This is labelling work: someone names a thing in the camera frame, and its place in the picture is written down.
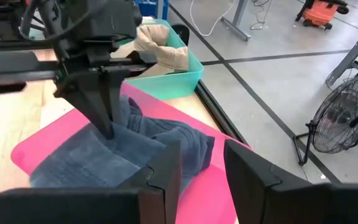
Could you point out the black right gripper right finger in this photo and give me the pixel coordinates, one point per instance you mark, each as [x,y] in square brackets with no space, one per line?
[253,193]

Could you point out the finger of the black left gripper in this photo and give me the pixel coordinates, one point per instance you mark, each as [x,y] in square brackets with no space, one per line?
[92,99]
[118,90]

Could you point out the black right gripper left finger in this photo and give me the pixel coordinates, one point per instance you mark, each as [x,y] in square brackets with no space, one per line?
[160,186]

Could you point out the khaki cap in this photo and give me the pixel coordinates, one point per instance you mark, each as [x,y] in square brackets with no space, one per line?
[169,59]

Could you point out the blue towels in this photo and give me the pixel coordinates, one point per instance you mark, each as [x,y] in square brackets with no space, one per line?
[89,161]

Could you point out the pink plastic bin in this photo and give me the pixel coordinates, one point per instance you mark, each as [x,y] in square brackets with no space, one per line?
[204,199]

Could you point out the teal plastic bin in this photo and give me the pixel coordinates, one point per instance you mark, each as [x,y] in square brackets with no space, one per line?
[166,87]

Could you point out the blue plastic crate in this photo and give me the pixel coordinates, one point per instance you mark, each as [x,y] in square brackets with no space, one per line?
[148,7]

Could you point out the black floor fan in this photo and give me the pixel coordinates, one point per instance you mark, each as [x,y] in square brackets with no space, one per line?
[340,118]

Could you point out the grey metal stand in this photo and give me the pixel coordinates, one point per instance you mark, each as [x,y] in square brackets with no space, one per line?
[350,56]

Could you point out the orange shop vacuum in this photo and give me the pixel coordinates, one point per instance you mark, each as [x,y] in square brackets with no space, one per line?
[319,14]

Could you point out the black rounded frame foot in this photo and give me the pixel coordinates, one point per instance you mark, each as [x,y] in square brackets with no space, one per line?
[181,34]

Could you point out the black aluminium table frame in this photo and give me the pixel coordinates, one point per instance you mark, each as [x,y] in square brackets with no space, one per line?
[216,109]

